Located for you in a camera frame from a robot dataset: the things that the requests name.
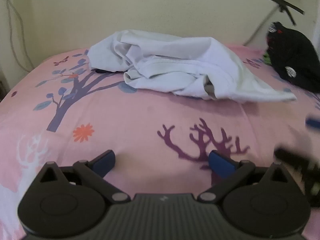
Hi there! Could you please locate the pink printed bed sheet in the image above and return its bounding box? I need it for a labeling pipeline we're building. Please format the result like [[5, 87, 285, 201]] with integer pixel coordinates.
[[0, 42, 320, 240]]

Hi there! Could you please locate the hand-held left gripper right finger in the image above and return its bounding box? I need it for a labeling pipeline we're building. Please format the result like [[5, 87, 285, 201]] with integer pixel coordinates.
[[199, 150, 288, 203]]

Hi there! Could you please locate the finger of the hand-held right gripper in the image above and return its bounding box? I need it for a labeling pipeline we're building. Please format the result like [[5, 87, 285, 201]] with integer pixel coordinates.
[[305, 116, 320, 130], [274, 147, 320, 180]]

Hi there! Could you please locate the white shirt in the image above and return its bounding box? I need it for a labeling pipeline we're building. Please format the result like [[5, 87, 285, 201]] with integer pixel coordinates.
[[89, 29, 298, 103]]

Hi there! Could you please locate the black cross-shaped stand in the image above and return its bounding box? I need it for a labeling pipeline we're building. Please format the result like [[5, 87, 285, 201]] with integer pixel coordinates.
[[264, 0, 306, 26]]

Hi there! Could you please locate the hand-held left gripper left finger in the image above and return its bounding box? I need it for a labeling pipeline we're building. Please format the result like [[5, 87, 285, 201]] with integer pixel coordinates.
[[39, 149, 131, 203]]

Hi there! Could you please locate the grey wall cable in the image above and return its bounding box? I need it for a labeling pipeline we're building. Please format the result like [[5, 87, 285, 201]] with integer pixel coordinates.
[[4, 0, 34, 72]]

